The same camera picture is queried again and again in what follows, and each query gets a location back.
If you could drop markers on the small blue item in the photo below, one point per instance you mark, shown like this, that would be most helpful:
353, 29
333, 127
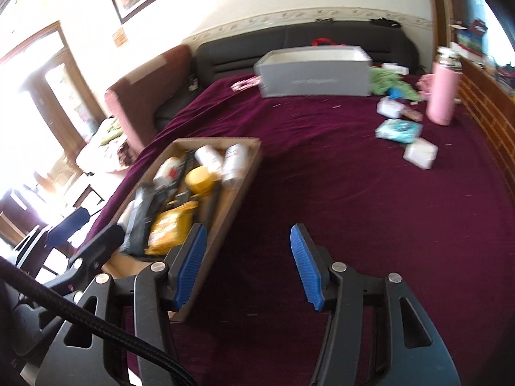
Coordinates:
397, 92

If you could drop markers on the pink bottle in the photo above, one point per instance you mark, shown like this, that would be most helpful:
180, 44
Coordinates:
442, 92

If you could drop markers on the teal tissue packet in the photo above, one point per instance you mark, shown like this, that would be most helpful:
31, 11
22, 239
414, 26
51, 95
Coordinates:
398, 128

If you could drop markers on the cardboard box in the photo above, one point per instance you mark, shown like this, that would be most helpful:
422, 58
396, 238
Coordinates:
237, 209

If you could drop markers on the blue-capped black marker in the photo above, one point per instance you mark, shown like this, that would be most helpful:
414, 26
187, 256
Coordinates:
211, 205

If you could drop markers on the wooden door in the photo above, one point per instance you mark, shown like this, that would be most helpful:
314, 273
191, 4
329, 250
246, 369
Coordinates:
60, 88

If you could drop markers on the white tissue packet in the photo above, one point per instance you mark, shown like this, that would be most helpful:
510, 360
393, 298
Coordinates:
420, 152

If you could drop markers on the green cloth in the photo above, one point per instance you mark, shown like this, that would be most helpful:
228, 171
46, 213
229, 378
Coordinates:
386, 80

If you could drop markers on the grey box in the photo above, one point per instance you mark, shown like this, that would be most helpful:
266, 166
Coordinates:
314, 80

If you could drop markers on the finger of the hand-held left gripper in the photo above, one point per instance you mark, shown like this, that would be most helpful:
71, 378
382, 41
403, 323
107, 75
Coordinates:
68, 225
100, 241

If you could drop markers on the wooden chair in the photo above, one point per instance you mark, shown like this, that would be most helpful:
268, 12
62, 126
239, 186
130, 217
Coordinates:
12, 213

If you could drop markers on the printed blanket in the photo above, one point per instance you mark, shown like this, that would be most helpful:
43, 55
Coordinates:
108, 144

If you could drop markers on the black pouch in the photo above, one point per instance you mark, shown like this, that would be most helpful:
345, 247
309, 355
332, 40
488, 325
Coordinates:
141, 221

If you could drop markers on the white spray bottle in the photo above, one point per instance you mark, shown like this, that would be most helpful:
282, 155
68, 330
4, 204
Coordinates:
209, 159

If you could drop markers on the maroon armchair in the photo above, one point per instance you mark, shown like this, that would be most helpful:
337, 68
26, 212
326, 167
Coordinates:
128, 108

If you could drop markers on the yellow snack packet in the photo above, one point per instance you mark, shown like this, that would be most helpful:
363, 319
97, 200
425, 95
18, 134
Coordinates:
171, 225

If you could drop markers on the yellow jar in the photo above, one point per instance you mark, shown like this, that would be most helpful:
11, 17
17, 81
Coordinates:
200, 181

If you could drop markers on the black sofa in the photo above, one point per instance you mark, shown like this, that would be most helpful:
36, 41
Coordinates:
233, 64

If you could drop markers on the white pill bottle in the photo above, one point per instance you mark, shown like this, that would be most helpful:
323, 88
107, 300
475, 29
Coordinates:
235, 163

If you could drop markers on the brown packet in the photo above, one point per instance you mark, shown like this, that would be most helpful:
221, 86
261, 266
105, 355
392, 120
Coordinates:
412, 113

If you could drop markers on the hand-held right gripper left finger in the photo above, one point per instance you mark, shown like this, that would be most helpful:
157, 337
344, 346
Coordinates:
191, 265

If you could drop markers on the small white box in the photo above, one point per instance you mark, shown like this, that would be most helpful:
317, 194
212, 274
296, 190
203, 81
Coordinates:
389, 106

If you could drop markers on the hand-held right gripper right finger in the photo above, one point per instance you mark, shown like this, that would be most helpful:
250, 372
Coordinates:
305, 265

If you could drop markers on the white bottle with red label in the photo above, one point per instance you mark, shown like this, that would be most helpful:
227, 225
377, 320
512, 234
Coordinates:
167, 171

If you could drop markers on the small wall plaque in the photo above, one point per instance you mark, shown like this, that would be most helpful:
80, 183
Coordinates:
120, 37

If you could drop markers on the pink cloth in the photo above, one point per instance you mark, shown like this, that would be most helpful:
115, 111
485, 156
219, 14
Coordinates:
424, 84

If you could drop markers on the colourful printed box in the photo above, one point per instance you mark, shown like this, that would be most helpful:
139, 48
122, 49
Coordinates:
470, 36

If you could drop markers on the beige-capped black marker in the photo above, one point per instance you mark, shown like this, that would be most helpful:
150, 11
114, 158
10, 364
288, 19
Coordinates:
183, 198

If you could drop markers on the wooden cabinet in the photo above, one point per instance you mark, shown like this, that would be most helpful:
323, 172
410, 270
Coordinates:
491, 100

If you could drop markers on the maroon blanket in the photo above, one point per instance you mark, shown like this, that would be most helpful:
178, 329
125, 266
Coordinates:
362, 229

